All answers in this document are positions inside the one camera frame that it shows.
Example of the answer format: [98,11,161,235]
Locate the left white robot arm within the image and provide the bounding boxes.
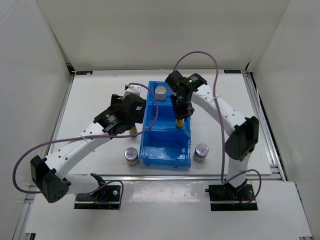
[30,93,147,203]

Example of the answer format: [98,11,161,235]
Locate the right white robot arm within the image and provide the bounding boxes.
[165,70,260,200]

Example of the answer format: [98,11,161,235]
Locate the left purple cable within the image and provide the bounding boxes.
[12,82,160,210]

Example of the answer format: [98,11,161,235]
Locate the front aluminium rail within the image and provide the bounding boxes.
[99,174,221,183]

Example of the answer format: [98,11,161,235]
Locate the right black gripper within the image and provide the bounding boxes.
[170,93,195,121]

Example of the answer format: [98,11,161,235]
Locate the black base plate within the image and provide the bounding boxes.
[204,184,258,212]
[73,180,124,210]

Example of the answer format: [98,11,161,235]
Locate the yellow-label brown bottle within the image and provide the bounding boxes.
[175,118,185,129]
[129,125,138,138]

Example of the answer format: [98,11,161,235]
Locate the short red-label jar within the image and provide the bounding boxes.
[192,143,209,163]

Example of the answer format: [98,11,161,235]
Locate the short silver-lid jar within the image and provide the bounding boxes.
[124,147,140,167]

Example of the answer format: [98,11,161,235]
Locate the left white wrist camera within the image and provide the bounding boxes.
[123,83,141,98]

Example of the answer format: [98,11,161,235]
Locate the purple cable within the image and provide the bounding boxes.
[12,82,160,210]
[173,51,263,205]

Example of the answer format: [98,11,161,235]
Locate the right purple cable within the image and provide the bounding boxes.
[173,51,263,205]

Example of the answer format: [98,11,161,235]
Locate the blue three-compartment plastic bin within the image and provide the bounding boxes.
[139,81,192,169]

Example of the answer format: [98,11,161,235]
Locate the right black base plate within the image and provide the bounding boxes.
[204,184,258,212]

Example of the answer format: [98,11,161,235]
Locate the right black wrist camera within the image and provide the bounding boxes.
[165,70,185,91]

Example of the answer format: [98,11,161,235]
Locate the tall blue-label shaker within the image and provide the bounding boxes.
[154,85,167,102]

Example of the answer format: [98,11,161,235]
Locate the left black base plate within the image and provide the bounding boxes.
[73,180,124,210]

